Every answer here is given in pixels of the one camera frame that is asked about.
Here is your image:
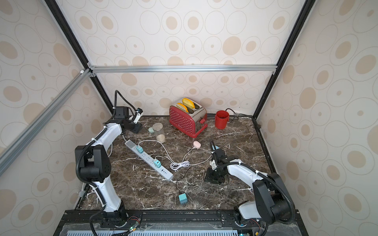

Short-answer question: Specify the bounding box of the pink earbud case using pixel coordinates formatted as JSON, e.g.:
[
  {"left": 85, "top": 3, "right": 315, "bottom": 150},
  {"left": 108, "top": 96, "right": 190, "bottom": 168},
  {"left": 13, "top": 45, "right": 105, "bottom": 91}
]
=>
[{"left": 193, "top": 141, "right": 201, "bottom": 149}]

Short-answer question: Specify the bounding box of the teal charger with black cable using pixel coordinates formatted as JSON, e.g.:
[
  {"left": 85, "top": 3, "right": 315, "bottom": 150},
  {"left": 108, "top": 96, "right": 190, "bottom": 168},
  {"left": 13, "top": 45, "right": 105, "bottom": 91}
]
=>
[{"left": 175, "top": 166, "right": 209, "bottom": 205}]

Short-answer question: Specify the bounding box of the teal charger with white cable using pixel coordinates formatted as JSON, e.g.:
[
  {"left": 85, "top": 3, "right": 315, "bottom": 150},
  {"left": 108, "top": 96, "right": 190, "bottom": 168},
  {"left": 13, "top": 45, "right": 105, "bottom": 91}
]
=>
[{"left": 153, "top": 148, "right": 194, "bottom": 171}]

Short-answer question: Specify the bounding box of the teal charger plug white cable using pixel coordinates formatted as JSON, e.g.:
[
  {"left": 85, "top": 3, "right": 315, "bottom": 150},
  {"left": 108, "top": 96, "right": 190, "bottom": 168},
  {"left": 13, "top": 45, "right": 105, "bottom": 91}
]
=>
[{"left": 135, "top": 139, "right": 213, "bottom": 172}]

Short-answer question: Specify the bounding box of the white power strip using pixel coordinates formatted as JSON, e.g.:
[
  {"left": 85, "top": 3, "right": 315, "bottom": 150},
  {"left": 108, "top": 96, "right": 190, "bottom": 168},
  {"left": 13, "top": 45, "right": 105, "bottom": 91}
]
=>
[{"left": 125, "top": 140, "right": 173, "bottom": 181}]

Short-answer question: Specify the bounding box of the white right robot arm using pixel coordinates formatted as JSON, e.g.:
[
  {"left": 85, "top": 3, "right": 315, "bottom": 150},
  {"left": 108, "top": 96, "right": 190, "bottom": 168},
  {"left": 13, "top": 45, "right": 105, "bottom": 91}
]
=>
[{"left": 204, "top": 145, "right": 295, "bottom": 225}]

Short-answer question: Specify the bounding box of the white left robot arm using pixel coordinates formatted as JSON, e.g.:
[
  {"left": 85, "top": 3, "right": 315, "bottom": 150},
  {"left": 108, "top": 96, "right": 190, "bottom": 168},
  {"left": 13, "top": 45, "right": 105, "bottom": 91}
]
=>
[{"left": 74, "top": 106, "right": 143, "bottom": 213}]

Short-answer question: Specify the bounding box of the clear jar with rice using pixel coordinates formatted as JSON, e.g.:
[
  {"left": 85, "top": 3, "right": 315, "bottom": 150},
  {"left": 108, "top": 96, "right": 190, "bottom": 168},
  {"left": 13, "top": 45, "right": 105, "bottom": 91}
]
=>
[{"left": 152, "top": 123, "right": 166, "bottom": 143}]

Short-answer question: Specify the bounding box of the red plastic cup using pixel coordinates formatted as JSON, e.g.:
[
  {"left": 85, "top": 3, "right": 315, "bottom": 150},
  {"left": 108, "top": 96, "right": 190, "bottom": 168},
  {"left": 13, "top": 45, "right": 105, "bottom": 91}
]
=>
[{"left": 215, "top": 110, "right": 229, "bottom": 130}]

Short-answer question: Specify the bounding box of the red polka dot toaster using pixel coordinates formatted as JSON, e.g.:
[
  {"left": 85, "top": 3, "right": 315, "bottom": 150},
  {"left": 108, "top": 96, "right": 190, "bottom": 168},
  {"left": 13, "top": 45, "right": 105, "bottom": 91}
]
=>
[{"left": 169, "top": 97, "right": 208, "bottom": 138}]

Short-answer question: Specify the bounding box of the yellow toast slice front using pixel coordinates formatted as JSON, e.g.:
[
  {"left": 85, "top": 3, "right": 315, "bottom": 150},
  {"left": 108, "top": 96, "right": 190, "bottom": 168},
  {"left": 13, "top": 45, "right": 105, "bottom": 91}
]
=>
[{"left": 176, "top": 103, "right": 189, "bottom": 113}]

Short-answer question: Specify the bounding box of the yellow toast slice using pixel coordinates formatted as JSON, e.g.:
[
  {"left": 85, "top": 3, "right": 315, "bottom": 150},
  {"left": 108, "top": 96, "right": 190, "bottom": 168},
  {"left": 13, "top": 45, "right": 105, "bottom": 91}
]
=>
[
  {"left": 182, "top": 98, "right": 195, "bottom": 109},
  {"left": 176, "top": 103, "right": 189, "bottom": 113}
]

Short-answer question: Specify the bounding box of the yellow toast slice back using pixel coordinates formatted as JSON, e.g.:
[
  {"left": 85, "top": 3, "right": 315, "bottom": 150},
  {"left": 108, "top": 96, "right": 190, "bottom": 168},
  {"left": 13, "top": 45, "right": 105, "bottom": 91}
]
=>
[{"left": 182, "top": 98, "right": 195, "bottom": 109}]

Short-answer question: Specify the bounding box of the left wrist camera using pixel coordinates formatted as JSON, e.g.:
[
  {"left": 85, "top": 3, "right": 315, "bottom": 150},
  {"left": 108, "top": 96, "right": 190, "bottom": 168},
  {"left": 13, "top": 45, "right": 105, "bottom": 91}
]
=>
[{"left": 132, "top": 108, "right": 143, "bottom": 124}]

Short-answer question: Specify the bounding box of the toaster black power cord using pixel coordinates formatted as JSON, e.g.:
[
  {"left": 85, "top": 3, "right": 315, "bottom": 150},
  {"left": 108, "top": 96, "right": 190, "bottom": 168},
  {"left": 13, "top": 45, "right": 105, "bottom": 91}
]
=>
[{"left": 225, "top": 108, "right": 252, "bottom": 122}]

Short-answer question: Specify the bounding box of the grey power strip cord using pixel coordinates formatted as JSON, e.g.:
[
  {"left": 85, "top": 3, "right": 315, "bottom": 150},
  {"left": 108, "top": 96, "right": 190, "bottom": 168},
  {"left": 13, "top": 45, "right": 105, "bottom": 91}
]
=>
[{"left": 78, "top": 134, "right": 128, "bottom": 198}]

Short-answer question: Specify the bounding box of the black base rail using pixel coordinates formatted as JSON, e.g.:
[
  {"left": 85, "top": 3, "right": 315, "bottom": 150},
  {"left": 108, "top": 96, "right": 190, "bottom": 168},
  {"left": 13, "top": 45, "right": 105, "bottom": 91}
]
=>
[{"left": 54, "top": 209, "right": 308, "bottom": 236}]

